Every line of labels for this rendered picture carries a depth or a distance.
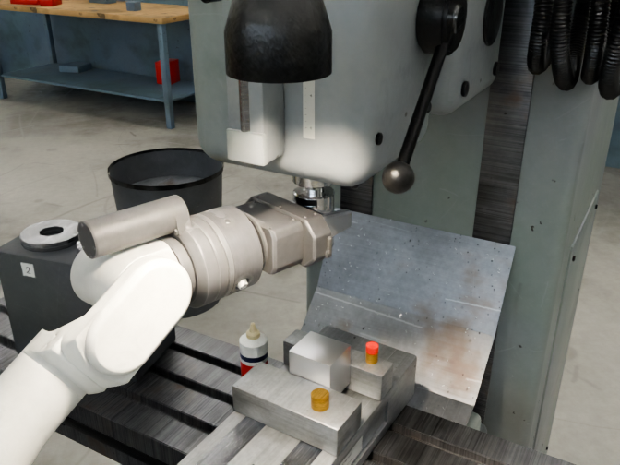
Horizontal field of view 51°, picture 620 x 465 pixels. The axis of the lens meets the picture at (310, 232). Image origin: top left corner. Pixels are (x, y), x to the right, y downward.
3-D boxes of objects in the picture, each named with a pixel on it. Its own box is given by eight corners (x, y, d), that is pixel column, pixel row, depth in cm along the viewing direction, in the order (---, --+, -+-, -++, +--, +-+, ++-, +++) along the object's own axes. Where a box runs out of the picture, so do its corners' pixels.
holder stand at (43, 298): (137, 384, 98) (120, 265, 89) (16, 355, 104) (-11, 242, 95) (176, 339, 108) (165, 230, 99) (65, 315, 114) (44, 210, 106)
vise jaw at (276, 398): (337, 458, 75) (338, 430, 73) (232, 411, 82) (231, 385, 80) (362, 426, 79) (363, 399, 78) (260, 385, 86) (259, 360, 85)
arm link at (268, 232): (334, 203, 67) (240, 236, 59) (331, 285, 71) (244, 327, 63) (256, 172, 75) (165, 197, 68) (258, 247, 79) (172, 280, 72)
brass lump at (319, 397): (323, 414, 75) (323, 402, 74) (306, 408, 76) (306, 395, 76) (332, 403, 77) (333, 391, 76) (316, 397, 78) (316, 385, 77)
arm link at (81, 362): (208, 291, 59) (106, 416, 54) (158, 273, 66) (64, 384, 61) (163, 244, 56) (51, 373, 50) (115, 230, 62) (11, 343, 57)
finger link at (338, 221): (346, 229, 76) (306, 244, 72) (347, 204, 74) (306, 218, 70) (356, 233, 75) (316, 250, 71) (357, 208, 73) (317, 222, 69)
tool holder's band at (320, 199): (339, 193, 75) (339, 184, 75) (329, 208, 71) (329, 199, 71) (299, 188, 76) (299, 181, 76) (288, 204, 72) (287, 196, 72)
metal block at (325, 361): (329, 406, 81) (330, 366, 78) (289, 389, 84) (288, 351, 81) (350, 383, 85) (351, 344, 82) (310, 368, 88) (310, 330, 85)
